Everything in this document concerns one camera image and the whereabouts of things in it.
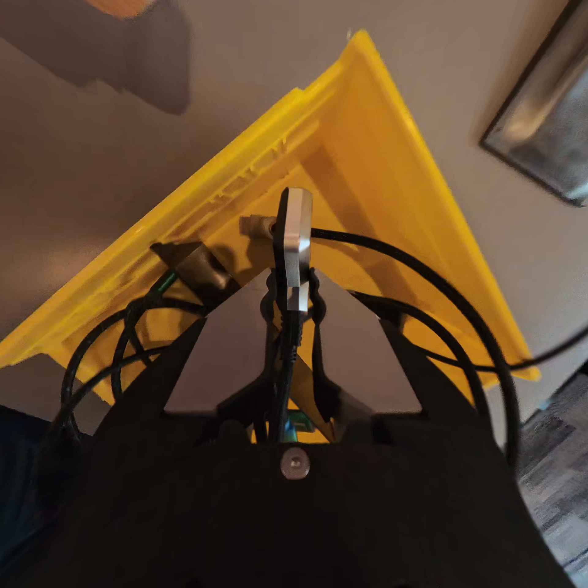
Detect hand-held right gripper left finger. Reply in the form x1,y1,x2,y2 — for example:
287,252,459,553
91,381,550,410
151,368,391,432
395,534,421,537
164,267,276,416

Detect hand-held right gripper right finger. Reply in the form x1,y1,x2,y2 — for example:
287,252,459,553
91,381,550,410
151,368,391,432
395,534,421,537
311,269,423,424

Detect thick braided black cable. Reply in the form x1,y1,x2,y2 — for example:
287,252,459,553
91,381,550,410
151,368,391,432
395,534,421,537
60,270,208,432

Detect green-ended black HDMI cable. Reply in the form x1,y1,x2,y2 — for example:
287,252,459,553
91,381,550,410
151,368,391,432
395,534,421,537
240,187,588,466

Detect yellow plastic bin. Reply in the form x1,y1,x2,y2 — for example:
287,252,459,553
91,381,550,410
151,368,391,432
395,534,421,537
0,30,542,444

